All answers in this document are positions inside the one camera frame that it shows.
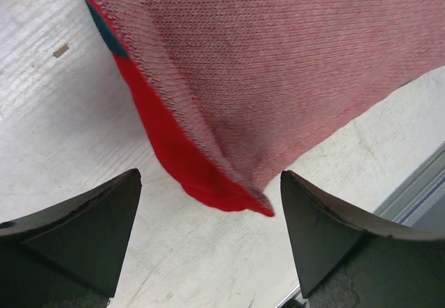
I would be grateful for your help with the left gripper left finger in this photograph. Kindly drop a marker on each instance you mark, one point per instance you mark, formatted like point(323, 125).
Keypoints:
point(70, 254)

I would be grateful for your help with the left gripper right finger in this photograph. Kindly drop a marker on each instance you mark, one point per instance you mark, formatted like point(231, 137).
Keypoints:
point(348, 257)

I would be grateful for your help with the red pink printed pillowcase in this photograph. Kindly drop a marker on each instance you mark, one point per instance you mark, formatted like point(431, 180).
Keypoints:
point(231, 92)

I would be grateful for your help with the aluminium front rail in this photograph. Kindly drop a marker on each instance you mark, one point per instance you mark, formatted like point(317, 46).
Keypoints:
point(419, 201)

